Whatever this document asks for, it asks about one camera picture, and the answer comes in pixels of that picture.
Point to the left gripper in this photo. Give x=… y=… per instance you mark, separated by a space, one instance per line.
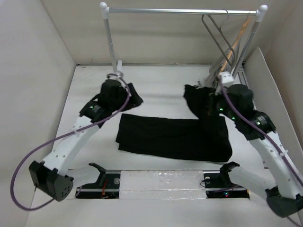
x=133 y=100

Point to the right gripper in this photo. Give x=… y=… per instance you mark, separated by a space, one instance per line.
x=211 y=98

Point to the black trousers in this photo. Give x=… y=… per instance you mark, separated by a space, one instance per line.
x=202 y=139

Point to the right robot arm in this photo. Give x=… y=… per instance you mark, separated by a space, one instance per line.
x=283 y=194

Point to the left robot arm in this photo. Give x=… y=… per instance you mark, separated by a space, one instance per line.
x=52 y=175

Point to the grey hanging trousers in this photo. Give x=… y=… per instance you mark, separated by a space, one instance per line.
x=215 y=69

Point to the wooden hanger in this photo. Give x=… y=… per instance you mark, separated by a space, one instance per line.
x=238 y=38

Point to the silver clothes rack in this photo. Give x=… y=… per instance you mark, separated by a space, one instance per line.
x=178 y=24

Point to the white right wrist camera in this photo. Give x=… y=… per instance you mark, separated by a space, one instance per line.
x=225 y=80

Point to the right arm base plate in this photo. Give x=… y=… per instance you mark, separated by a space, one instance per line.
x=215 y=188

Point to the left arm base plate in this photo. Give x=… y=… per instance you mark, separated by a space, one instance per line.
x=109 y=189

